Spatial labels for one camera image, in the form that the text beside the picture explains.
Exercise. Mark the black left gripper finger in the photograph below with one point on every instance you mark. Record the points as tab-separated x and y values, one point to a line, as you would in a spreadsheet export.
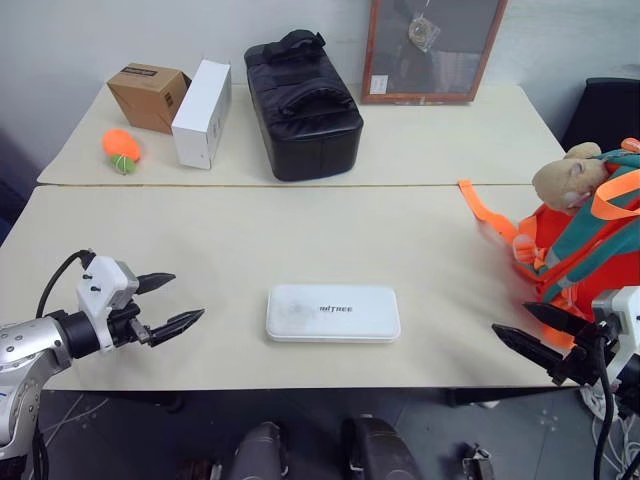
175	324
152	282

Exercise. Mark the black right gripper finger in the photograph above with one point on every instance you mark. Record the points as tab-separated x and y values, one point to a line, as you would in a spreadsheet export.
530	347
552	315

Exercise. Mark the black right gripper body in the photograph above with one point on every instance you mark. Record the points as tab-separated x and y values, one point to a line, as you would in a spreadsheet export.
592	352

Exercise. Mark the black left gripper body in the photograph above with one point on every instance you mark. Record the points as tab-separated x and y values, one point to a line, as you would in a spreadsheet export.
125	325

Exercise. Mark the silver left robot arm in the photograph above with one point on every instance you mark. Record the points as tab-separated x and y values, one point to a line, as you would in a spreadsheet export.
30	345

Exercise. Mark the orange green plush backpack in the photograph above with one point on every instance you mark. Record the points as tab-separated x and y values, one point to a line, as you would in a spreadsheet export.
585	235

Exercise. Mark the white rectangular case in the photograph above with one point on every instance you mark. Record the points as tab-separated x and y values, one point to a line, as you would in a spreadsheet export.
332	313

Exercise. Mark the black padded bag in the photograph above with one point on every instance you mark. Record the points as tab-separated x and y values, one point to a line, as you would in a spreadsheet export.
302	107

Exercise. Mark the orange carrot plush toy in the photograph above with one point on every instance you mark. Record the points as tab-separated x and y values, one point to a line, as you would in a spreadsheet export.
121	148

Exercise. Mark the dark rounded robot leg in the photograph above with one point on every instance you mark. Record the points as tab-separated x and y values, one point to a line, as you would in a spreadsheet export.
260	450
377	450

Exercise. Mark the white cardboard box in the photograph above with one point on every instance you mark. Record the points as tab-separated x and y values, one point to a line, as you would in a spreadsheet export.
202	116

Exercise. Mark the brown cardboard box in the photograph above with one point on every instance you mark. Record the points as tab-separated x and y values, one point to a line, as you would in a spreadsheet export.
147	95

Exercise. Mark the black chair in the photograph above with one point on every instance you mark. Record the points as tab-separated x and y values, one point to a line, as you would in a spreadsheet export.
602	115

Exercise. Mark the wooden framed display board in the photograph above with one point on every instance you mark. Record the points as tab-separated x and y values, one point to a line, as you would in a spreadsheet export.
432	50

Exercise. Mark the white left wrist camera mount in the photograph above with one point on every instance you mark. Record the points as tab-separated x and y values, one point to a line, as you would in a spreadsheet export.
102	285

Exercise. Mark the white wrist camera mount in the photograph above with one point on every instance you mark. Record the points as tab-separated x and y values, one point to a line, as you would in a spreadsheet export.
102	285
617	312

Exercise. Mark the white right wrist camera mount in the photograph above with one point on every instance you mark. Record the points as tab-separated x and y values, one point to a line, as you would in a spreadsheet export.
617	312

